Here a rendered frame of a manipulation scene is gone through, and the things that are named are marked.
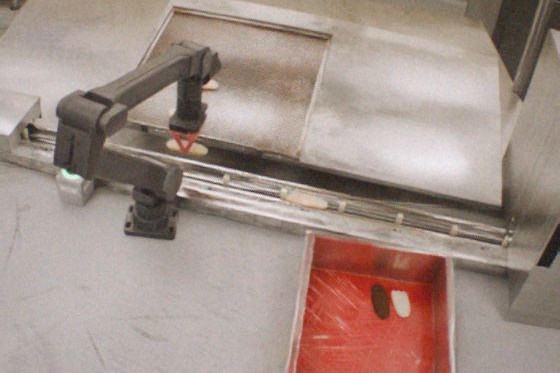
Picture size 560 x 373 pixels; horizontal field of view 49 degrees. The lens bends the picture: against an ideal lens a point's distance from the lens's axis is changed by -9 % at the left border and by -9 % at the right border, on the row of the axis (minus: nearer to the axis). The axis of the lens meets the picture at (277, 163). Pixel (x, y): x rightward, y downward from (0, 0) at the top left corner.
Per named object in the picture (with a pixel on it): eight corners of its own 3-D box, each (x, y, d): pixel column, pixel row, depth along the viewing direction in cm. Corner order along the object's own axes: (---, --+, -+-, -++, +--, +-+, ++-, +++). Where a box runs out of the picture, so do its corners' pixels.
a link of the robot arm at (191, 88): (172, 73, 141) (195, 81, 140) (188, 58, 146) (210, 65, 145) (171, 99, 145) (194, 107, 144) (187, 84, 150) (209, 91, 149)
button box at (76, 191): (57, 210, 154) (52, 176, 147) (70, 190, 160) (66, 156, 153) (86, 219, 154) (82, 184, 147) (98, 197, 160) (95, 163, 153)
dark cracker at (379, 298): (368, 284, 144) (369, 281, 143) (384, 284, 144) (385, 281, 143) (375, 320, 136) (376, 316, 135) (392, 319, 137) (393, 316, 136)
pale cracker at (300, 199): (284, 202, 157) (284, 199, 156) (287, 192, 160) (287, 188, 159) (325, 211, 156) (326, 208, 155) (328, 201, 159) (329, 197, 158)
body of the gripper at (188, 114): (208, 109, 154) (210, 83, 150) (195, 136, 147) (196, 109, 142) (182, 104, 155) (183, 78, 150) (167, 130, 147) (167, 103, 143)
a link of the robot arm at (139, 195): (133, 204, 145) (153, 213, 144) (131, 169, 139) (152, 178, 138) (153, 181, 152) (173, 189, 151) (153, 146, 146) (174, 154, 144)
